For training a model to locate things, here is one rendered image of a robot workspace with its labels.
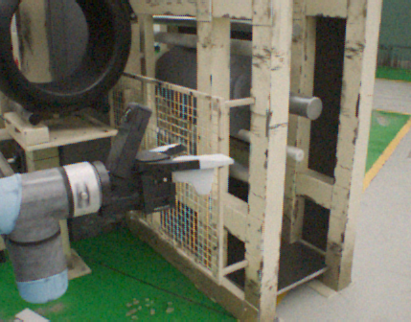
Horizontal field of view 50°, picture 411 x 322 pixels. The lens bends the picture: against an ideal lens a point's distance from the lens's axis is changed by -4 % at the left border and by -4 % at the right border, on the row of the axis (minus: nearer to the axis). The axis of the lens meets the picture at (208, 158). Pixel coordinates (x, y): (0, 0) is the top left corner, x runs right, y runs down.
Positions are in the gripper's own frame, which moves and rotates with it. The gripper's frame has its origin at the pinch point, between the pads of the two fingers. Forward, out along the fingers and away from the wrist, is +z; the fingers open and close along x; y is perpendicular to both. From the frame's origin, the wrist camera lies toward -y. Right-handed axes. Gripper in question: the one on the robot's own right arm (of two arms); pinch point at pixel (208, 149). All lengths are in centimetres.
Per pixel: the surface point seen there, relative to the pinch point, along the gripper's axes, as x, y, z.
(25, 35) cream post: -140, -30, -2
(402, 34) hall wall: -533, -37, 811
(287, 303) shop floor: -79, 97, 83
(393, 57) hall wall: -553, 10, 804
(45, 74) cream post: -142, -13, 5
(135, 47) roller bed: -137, -22, 47
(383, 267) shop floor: -73, 97, 145
